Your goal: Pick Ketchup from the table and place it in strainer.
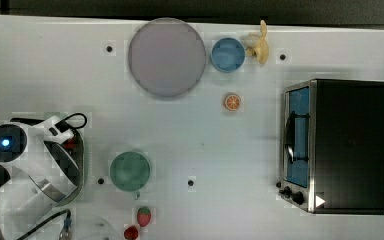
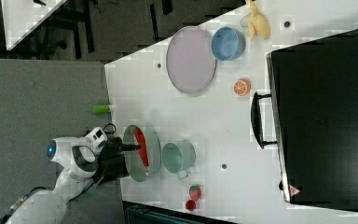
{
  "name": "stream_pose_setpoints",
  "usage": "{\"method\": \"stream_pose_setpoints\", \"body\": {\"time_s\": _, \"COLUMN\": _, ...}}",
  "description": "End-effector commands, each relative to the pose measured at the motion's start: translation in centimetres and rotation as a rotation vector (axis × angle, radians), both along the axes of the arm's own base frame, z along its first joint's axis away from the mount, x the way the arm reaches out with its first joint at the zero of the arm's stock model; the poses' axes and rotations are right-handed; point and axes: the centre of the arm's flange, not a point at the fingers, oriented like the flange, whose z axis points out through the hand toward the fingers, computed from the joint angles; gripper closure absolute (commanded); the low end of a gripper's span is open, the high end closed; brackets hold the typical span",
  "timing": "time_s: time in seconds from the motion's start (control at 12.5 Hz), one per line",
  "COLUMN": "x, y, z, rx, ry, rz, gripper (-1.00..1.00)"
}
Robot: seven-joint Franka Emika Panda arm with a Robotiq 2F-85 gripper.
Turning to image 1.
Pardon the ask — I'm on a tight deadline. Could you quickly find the red ketchup bottle toy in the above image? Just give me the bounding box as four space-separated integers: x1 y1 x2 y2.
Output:
63 138 77 156

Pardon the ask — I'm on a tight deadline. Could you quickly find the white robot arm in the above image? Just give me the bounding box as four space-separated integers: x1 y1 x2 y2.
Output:
0 117 84 240

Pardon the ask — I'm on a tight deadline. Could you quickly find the orange slice toy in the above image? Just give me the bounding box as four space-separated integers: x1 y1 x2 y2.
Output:
223 93 242 111

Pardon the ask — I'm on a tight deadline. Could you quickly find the grey round plate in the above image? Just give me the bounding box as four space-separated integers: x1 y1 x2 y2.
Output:
128 18 206 98

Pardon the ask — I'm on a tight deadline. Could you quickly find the blue bowl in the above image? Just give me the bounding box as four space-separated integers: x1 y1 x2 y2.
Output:
211 38 245 73

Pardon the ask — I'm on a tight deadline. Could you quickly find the green mug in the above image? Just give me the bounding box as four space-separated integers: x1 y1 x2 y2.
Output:
110 151 151 200

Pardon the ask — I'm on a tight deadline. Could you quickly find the yellow banana toy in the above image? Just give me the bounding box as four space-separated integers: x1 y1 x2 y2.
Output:
244 20 269 64

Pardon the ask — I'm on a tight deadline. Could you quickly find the large strawberry toy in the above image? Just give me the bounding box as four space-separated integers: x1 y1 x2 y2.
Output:
136 206 152 227

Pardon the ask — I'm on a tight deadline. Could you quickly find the small red strawberry toy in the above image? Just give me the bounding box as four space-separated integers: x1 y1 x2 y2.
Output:
123 226 139 240

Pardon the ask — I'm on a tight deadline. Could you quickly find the silver black toaster oven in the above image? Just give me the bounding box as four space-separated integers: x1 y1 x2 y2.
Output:
276 79 384 215

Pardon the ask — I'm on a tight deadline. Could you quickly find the black camera cable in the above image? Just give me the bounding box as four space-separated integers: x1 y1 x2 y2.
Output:
55 112 89 132

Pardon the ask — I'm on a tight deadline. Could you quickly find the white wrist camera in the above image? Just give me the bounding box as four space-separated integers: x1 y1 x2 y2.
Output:
32 116 74 144

